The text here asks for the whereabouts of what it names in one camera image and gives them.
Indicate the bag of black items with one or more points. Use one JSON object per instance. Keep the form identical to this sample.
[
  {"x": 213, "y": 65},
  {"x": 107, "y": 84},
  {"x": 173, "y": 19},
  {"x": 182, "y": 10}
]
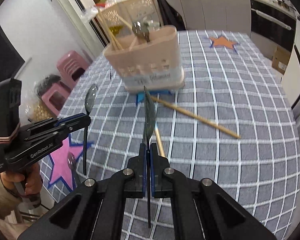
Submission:
[{"x": 47, "y": 83}]

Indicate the small pink stool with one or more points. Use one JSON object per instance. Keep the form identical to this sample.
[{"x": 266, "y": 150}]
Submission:
[{"x": 52, "y": 97}]

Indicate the wooden chopstick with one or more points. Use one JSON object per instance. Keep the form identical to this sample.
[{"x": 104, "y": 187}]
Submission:
[
  {"x": 202, "y": 120},
  {"x": 107, "y": 32},
  {"x": 115, "y": 38},
  {"x": 160, "y": 142}
]

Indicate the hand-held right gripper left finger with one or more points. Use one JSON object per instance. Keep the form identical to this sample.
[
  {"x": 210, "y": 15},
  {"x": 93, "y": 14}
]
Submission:
[{"x": 143, "y": 175}]

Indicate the yellow oil bottle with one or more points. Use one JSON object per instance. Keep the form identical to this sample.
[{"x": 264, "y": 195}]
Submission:
[{"x": 115, "y": 29}]

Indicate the grey checked star tablecloth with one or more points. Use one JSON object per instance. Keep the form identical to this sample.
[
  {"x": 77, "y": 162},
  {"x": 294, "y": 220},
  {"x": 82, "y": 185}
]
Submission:
[{"x": 227, "y": 105}]

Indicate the cardboard box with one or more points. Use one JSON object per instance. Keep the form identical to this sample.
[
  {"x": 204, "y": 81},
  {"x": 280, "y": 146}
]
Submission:
[{"x": 281, "y": 60}]

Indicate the dark jacket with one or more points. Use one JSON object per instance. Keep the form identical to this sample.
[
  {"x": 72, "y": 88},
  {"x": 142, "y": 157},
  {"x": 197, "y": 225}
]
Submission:
[{"x": 170, "y": 12}]

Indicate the bag of yellow balls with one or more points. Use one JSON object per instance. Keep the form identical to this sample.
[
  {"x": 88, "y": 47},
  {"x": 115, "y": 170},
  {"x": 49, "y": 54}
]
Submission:
[{"x": 40, "y": 111}]

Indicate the person's left hand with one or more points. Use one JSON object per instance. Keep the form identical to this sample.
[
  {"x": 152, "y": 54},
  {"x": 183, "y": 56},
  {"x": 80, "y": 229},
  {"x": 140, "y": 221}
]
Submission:
[{"x": 32, "y": 180}]

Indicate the black built-in oven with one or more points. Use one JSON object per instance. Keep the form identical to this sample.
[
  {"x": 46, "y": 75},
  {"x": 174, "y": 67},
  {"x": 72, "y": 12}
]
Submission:
[{"x": 272, "y": 22}]

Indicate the beige plastic utensil holder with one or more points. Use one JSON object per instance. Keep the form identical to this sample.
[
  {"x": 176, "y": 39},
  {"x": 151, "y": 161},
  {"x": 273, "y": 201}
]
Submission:
[{"x": 145, "y": 62}]

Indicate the clear crumpled plastic bag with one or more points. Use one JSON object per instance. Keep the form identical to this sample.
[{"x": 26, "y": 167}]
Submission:
[{"x": 90, "y": 11}]

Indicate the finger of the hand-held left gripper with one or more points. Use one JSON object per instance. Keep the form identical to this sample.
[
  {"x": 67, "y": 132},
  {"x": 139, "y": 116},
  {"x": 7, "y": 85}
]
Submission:
[
  {"x": 72, "y": 120},
  {"x": 52, "y": 135}
]

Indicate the tall pink stool stack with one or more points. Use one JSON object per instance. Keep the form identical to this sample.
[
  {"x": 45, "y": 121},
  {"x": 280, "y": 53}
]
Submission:
[{"x": 72, "y": 65}]

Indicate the person's left forearm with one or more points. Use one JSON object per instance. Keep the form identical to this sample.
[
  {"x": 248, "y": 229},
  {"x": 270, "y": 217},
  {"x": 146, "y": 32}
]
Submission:
[{"x": 2, "y": 202}]

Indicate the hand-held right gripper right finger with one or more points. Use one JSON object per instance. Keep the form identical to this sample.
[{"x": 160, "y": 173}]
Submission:
[{"x": 152, "y": 175}]

